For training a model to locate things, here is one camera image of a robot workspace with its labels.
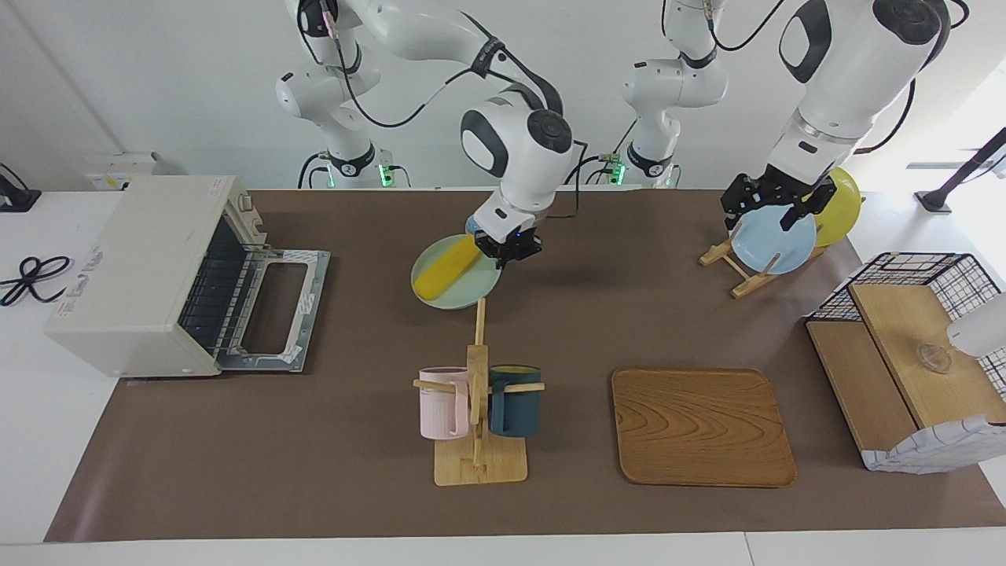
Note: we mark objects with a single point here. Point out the white toaster oven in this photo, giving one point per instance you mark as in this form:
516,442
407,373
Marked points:
126,275

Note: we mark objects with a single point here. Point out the pale green plate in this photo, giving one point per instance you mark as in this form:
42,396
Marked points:
471,287

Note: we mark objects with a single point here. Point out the white rounded device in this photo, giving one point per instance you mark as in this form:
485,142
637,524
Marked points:
982,330

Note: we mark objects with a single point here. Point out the black clamp base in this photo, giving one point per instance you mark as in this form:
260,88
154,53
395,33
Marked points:
16,200

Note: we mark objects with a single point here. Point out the wooden mug tree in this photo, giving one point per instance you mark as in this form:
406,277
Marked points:
479,468

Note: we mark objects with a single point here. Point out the brown table mat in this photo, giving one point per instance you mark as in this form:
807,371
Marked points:
354,440

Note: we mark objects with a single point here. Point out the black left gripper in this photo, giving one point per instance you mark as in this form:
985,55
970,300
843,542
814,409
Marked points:
774,189

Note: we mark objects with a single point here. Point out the white power box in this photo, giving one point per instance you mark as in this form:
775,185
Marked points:
118,169

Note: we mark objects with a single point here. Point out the dark blue mug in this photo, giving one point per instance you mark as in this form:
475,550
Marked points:
519,409

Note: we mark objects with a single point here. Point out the yellow corn cob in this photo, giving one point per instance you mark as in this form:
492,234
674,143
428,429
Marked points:
448,267

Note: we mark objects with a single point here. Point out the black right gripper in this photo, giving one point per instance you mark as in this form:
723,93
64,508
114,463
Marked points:
517,240

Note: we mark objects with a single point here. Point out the pink mug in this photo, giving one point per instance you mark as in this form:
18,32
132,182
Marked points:
440,409

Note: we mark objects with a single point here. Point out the yellow plate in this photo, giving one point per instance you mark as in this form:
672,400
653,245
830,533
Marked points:
845,212

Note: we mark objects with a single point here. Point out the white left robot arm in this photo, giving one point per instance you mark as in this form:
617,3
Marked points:
857,63

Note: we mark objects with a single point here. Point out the white checked cloth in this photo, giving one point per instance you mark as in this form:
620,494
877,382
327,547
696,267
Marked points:
935,452

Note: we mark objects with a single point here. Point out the wooden plate rack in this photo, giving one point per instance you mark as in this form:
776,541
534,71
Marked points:
747,287

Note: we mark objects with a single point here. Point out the small clear glass dish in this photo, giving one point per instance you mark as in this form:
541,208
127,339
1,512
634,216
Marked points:
934,359

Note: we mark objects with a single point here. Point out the brown wooden tray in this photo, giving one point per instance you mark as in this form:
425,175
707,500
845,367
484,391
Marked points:
699,428

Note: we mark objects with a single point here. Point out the light blue plate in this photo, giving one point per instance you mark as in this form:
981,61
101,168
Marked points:
774,248

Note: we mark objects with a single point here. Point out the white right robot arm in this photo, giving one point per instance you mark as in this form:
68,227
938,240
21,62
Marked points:
511,141

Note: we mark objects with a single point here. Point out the black camera stand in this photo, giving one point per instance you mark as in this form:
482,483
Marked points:
963,173

